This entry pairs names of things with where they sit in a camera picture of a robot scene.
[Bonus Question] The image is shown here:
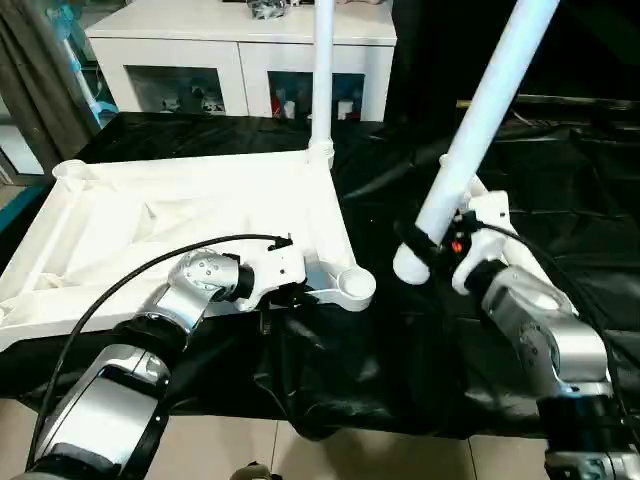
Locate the black table mat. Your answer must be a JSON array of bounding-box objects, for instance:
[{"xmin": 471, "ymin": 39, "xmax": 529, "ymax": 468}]
[{"xmin": 0, "ymin": 110, "xmax": 640, "ymax": 441}]

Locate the small grey crumpled object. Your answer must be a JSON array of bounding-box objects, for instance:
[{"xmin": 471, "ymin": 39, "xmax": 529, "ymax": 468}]
[{"xmin": 248, "ymin": 0, "xmax": 293, "ymax": 21}]

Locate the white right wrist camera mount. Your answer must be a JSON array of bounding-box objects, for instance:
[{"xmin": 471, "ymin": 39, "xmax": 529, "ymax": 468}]
[{"xmin": 450, "ymin": 178, "xmax": 513, "ymax": 296}]

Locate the grey curtain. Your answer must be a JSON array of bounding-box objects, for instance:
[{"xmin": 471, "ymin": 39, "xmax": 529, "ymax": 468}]
[{"xmin": 0, "ymin": 0, "xmax": 106, "ymax": 166}]

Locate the white plastic table top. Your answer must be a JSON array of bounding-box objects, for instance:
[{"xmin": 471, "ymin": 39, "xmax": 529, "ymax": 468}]
[{"xmin": 0, "ymin": 148, "xmax": 378, "ymax": 353}]

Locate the teal plastic object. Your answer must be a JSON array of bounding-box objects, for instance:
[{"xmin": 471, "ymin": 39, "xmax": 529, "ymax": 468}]
[{"xmin": 50, "ymin": 0, "xmax": 111, "ymax": 121}]

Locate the white plastic table leg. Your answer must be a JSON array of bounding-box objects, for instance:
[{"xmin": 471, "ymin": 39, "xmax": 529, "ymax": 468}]
[
  {"xmin": 307, "ymin": 0, "xmax": 338, "ymax": 171},
  {"xmin": 392, "ymin": 0, "xmax": 561, "ymax": 287}
]

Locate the white glass-door cabinet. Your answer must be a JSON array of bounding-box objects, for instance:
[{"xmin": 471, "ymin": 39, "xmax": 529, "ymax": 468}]
[{"xmin": 85, "ymin": 0, "xmax": 399, "ymax": 121}]

